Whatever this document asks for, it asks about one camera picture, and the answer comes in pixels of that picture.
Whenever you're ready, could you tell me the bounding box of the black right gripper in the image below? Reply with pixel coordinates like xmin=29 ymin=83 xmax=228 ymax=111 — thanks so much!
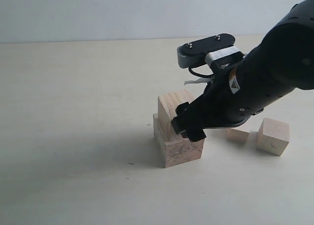
xmin=171 ymin=52 xmax=294 ymax=142

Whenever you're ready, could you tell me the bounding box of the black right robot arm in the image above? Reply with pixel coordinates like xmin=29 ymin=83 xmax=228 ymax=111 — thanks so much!
xmin=171 ymin=0 xmax=314 ymax=142

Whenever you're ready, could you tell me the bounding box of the black camera cable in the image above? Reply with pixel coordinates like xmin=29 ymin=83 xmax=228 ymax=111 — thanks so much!
xmin=187 ymin=66 xmax=214 ymax=79

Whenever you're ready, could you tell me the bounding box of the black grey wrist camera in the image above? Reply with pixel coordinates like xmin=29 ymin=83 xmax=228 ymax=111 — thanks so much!
xmin=177 ymin=33 xmax=244 ymax=69

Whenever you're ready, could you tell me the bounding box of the medium pale wooden cube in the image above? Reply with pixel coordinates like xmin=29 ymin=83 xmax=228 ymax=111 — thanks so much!
xmin=256 ymin=118 xmax=290 ymax=156

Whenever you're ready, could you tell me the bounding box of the largest wooden cube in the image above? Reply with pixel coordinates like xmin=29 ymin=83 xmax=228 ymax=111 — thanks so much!
xmin=153 ymin=113 xmax=205 ymax=168

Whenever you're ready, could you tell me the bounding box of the striped medium-large wooden cube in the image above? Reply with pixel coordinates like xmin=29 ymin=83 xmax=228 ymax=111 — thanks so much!
xmin=157 ymin=89 xmax=194 ymax=141

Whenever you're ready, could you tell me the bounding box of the smallest wooden cube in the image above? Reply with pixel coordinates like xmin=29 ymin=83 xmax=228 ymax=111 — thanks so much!
xmin=226 ymin=128 xmax=250 ymax=144

